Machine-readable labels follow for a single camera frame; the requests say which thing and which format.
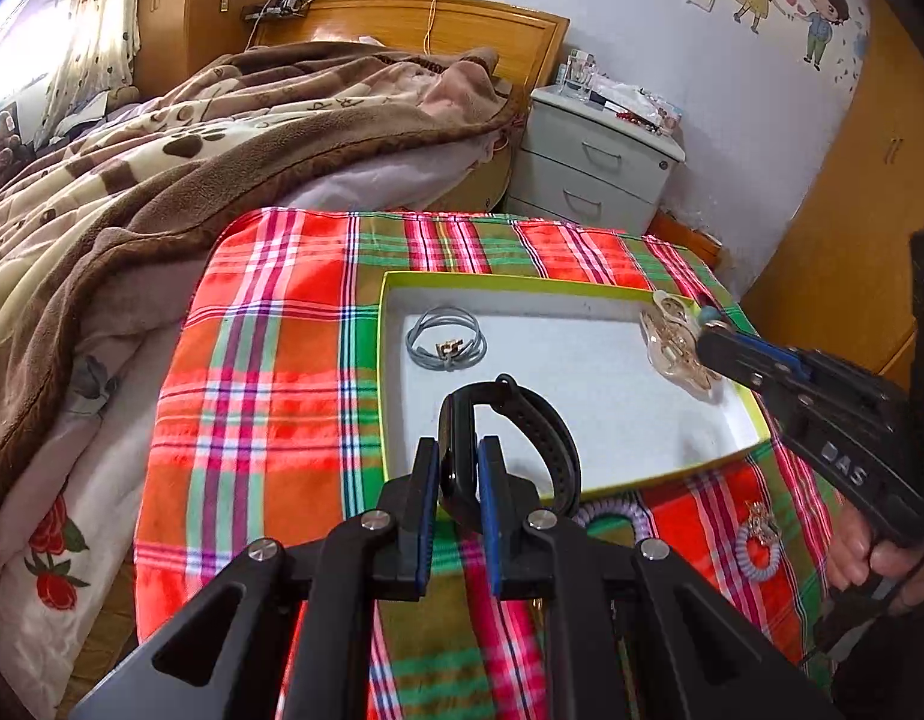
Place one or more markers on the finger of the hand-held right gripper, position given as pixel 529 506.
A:
pixel 769 356
pixel 739 364

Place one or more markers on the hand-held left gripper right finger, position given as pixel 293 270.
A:
pixel 492 517

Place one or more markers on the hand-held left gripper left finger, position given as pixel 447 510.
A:
pixel 426 510

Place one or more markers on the clear hair claw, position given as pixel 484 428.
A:
pixel 668 345

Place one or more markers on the black watch band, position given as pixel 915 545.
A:
pixel 537 420

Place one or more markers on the green-edged white tray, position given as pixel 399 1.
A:
pixel 582 360

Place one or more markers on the person's right hand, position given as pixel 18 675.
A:
pixel 882 562

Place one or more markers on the brown wooden furniture piece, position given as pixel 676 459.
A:
pixel 683 236

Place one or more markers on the red green plaid cloth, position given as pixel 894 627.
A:
pixel 267 390

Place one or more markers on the large wooden wardrobe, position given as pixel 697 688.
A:
pixel 867 165

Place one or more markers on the white nightstand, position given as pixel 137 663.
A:
pixel 582 165

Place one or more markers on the pile of small trinkets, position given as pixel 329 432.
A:
pixel 642 109

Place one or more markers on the pale lilac sheet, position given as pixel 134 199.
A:
pixel 372 184

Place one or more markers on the white floral bedsheet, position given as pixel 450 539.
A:
pixel 49 562

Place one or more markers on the brown paw-print blanket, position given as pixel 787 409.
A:
pixel 207 187

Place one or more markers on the wooden headboard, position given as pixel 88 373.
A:
pixel 469 30

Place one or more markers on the power strip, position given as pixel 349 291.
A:
pixel 274 9

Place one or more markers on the narrow wooden wardrobe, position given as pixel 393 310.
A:
pixel 192 0

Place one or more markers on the spotted curtain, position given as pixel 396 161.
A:
pixel 102 15

